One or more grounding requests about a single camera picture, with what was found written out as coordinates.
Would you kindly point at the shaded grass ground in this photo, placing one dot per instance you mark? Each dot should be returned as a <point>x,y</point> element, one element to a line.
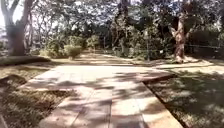
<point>196,100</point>

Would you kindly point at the large green bush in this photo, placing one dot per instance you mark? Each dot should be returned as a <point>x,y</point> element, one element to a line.
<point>53,48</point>

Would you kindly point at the wood of trees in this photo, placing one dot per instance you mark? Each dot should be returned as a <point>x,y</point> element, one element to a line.
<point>133,30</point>

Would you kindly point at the large dark tree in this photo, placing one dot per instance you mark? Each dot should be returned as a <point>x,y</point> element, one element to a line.
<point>16,40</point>

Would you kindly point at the grey concrete slab path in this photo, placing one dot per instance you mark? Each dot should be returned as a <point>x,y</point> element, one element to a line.
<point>110,100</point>

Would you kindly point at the small round green bush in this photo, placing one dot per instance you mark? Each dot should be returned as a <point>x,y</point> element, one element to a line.
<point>72,51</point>

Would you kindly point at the tree with pale reddish trunk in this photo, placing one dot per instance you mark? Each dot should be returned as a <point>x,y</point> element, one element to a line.
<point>180,40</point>

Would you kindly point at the patchy grass ground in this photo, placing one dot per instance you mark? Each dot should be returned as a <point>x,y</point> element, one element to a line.
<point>20,106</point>

